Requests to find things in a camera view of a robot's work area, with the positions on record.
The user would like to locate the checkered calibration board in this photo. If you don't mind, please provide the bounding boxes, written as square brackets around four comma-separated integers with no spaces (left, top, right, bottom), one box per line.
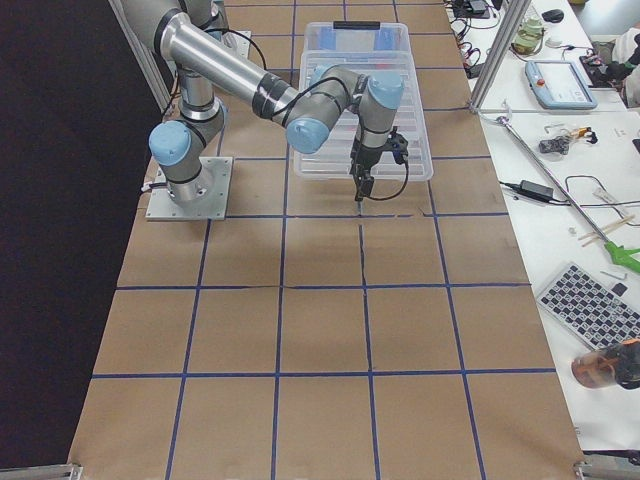
[536,263,639,350]

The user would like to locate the black box latch handle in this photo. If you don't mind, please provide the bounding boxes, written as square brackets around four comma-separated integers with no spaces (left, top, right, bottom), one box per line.
[332,21,381,31]

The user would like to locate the aluminium frame post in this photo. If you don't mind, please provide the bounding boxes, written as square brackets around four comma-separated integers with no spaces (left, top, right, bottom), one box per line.
[469,0,531,113]

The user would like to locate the long metal rod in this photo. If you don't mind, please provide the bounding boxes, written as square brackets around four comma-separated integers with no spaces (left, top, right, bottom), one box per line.
[496,115,639,274]

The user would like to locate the blue teach pendant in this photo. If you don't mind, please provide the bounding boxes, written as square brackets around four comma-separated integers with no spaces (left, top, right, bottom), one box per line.
[524,60,598,110]

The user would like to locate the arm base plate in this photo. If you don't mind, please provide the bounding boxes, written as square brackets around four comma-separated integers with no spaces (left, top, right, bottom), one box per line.
[146,156,234,221]

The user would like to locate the brown glass bottle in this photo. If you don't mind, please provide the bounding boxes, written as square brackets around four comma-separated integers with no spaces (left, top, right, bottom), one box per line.
[571,338,639,390]

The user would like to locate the clear plastic box lid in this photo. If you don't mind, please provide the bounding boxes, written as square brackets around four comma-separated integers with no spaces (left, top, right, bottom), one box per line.
[291,48,435,184]

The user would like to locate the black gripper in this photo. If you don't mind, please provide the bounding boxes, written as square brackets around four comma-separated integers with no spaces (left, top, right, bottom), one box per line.
[349,127,409,201]

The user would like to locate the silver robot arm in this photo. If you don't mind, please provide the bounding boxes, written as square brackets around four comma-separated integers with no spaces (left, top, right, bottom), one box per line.
[122,1,409,201]

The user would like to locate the clear plastic storage box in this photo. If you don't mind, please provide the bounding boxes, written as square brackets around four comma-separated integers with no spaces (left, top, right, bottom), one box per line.
[303,21,411,53]

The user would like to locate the black power adapter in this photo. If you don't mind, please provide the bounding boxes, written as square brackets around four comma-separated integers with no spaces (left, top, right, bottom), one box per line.
[500,180,566,204]

